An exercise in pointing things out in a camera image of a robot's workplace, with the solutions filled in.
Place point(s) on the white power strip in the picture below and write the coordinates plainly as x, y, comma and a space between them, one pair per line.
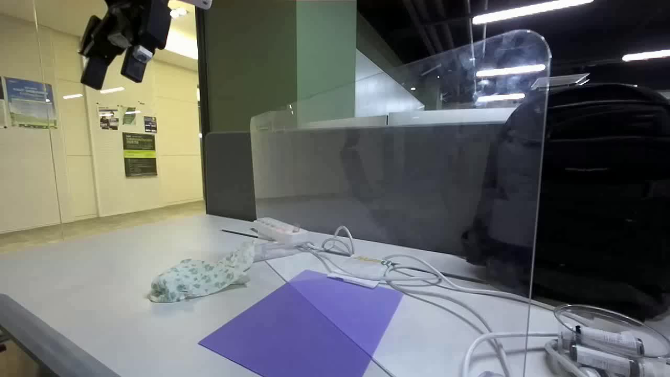
278, 228

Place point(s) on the small wall photo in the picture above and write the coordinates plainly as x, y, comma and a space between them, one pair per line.
148, 124
130, 116
107, 117

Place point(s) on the grey partition panel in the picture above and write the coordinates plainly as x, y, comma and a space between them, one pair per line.
363, 174

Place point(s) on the black backpack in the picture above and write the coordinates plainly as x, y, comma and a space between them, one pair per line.
607, 195

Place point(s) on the green pillar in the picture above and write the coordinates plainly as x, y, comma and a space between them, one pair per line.
278, 63

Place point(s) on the purple flat sheet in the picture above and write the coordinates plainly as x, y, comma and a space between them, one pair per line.
305, 326

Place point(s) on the white grey connector plug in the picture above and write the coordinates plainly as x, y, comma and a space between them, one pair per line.
614, 363
607, 339

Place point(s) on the long ceiling light tube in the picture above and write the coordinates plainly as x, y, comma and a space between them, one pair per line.
529, 11

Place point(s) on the clear glass pane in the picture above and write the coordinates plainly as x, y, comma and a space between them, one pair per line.
419, 174

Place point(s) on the dark wall poster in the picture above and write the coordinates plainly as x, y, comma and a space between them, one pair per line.
138, 155

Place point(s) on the short ceiling light tube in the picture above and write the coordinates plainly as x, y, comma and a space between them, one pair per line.
644, 54

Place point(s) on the green patterned white cloth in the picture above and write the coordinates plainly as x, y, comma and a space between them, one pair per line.
198, 274

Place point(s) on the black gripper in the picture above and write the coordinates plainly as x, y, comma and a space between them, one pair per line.
133, 18

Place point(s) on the blue green wall poster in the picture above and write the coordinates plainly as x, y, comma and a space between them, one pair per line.
29, 102

